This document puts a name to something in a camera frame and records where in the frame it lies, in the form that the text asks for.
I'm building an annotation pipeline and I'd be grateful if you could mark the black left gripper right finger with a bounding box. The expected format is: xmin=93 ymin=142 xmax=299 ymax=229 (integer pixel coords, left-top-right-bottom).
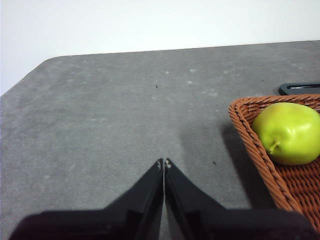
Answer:
xmin=163 ymin=157 xmax=320 ymax=240

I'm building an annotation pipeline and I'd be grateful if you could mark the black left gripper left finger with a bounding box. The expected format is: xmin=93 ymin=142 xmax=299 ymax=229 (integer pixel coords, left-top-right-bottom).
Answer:
xmin=7 ymin=157 xmax=165 ymax=240

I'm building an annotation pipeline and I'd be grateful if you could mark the brown wicker basket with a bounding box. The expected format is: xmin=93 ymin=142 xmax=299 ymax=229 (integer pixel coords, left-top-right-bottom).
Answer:
xmin=227 ymin=94 xmax=320 ymax=231

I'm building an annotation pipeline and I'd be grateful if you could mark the green apple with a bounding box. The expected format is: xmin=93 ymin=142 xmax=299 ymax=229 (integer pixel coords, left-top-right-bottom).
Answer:
xmin=251 ymin=102 xmax=320 ymax=166

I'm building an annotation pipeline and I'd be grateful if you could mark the black flat tray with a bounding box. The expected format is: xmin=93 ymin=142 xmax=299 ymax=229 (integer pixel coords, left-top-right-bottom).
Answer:
xmin=278 ymin=83 xmax=320 ymax=96

